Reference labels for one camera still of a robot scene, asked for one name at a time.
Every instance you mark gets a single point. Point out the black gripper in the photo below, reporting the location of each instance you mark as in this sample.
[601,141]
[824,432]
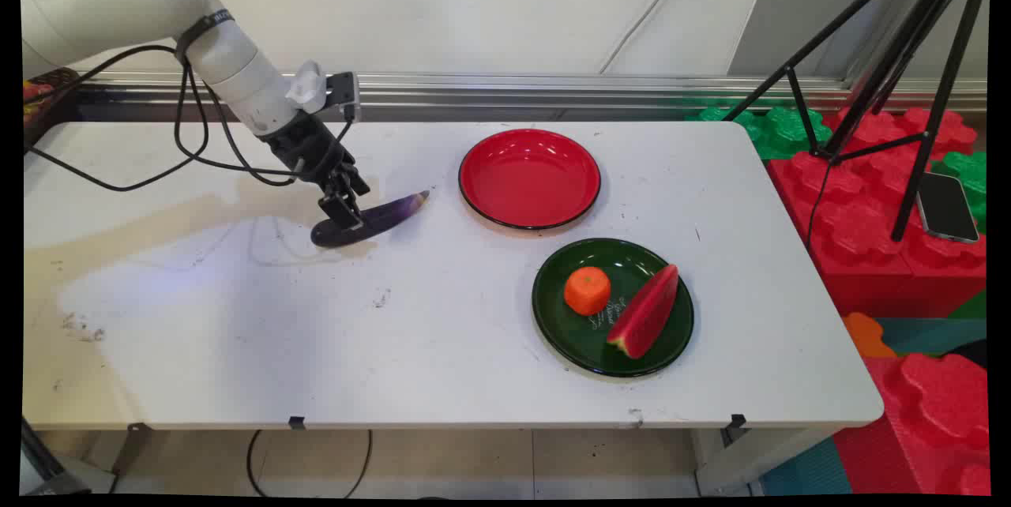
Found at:
[306,150]

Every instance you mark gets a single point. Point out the orange toy tangerine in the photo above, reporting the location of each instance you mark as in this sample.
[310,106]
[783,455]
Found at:
[587,291]

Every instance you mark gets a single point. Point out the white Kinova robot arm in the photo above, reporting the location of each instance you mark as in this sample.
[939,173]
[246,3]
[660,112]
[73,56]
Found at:
[103,5]

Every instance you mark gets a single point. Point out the purple toy eggplant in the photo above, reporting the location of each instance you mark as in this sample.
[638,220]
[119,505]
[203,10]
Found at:
[387,215]

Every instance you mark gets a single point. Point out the red plate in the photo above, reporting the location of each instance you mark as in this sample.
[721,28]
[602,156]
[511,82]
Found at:
[529,178]

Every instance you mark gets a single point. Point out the black table edge clip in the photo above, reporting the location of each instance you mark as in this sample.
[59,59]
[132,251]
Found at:
[297,422]
[738,421]

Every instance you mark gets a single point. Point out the green plate with white script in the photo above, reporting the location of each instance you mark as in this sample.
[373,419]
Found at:
[576,341]

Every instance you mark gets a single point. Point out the toy watermelon slice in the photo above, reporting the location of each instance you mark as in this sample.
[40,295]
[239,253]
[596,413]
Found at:
[646,313]

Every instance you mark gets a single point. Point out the colourful basket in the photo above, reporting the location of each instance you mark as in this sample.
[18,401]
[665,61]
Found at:
[43,96]

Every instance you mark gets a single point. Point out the white table leg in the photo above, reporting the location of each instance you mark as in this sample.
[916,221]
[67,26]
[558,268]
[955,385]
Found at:
[750,460]

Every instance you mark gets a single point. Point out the orange foam piece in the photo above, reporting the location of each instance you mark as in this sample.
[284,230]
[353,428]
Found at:
[866,336]

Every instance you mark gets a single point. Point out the black smartphone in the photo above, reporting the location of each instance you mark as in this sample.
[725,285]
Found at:
[946,207]

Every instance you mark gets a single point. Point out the black tripod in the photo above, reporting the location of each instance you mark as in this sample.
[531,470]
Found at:
[940,96]

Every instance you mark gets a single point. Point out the teal foam mat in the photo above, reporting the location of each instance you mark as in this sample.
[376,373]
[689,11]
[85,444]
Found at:
[932,333]

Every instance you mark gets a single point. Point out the low red foam block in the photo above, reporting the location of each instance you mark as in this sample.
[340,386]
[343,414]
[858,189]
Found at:
[932,412]

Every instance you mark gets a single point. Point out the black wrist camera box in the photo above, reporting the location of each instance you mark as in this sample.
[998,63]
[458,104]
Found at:
[343,90]

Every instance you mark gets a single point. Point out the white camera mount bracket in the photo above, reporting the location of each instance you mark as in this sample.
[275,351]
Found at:
[306,87]

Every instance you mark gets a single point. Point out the metal table bracket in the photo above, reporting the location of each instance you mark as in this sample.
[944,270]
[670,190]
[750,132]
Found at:
[136,432]

